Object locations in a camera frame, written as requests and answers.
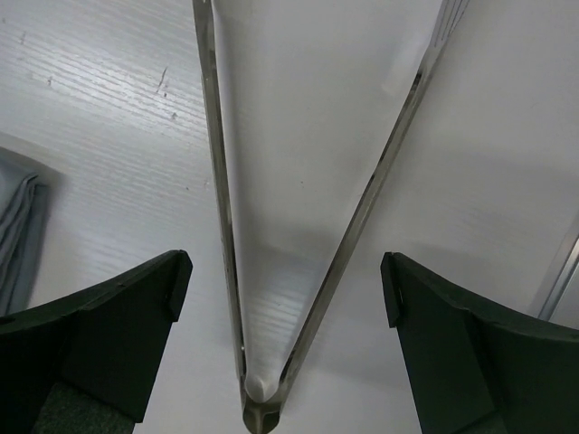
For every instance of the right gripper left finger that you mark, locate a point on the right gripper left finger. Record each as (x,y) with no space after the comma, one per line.
(88,362)

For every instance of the grey cloth placemat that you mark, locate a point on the grey cloth placemat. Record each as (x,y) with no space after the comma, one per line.
(26,187)

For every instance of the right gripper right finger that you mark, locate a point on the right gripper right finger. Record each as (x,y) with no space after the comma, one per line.
(474,365)

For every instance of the aluminium rail frame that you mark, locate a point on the aluminium rail frame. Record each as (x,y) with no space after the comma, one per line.
(559,275)

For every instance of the metal tongs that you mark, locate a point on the metal tongs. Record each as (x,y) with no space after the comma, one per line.
(307,105)

